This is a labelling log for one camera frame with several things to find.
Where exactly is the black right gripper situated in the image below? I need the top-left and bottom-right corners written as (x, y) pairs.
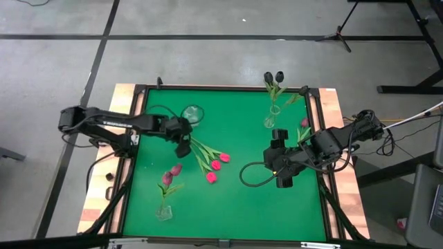
top-left (264, 129), bottom-right (305, 189)

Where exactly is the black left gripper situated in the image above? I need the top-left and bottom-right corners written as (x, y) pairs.
top-left (161, 116), bottom-right (193, 159)

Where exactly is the round clear glass vase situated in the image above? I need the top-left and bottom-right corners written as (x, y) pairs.
top-left (181, 105), bottom-right (204, 126)

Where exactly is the bright pink artificial tulip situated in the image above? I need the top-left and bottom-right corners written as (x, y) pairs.
top-left (190, 137), bottom-right (231, 163)
top-left (190, 140), bottom-right (222, 172)
top-left (190, 141), bottom-right (218, 184)

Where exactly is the black artificial tulip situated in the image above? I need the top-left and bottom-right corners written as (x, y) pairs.
top-left (263, 71), bottom-right (278, 115)
top-left (271, 71), bottom-right (288, 115)
top-left (275, 85), bottom-right (310, 117)

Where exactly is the tall clear glass vase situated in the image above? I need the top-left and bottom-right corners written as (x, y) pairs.
top-left (264, 104), bottom-right (282, 129)

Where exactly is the square clear glass vase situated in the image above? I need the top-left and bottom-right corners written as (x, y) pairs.
top-left (155, 205), bottom-right (173, 222)

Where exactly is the green table mat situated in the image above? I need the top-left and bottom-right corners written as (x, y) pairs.
top-left (123, 89), bottom-right (328, 243)

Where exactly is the black desk leg bar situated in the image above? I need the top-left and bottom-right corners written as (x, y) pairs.
top-left (356, 151), bottom-right (437, 188)

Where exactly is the black tripod stand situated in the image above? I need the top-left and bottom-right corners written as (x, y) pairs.
top-left (314, 1), bottom-right (361, 53)

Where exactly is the grey office chair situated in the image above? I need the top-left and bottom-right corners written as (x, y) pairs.
top-left (404, 164), bottom-right (443, 249)

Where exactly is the white rod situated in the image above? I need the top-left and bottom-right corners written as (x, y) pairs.
top-left (387, 101), bottom-right (443, 129)

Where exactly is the grey panel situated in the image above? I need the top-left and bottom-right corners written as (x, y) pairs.
top-left (434, 117), bottom-right (443, 170)

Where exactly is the black rig beam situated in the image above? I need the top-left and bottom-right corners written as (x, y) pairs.
top-left (0, 232), bottom-right (443, 249)

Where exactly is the grey chair base leg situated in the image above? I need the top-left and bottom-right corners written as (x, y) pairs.
top-left (0, 147), bottom-right (27, 162)

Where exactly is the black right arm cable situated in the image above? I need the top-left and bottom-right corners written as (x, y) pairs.
top-left (239, 161), bottom-right (278, 189)

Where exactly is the black metal table frame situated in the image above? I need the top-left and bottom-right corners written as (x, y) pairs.
top-left (76, 84), bottom-right (371, 243)

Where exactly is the silver beam bracket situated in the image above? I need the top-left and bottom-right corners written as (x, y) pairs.
top-left (300, 241), bottom-right (342, 249)
top-left (108, 237), bottom-right (149, 249)

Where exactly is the black cable bundle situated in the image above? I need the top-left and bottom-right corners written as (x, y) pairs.
top-left (375, 119), bottom-right (443, 157)

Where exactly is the yellow hanging cable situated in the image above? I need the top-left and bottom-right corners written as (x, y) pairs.
top-left (386, 117), bottom-right (443, 123)

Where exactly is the black desk frame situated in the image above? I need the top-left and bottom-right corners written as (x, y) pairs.
top-left (347, 0), bottom-right (443, 95)

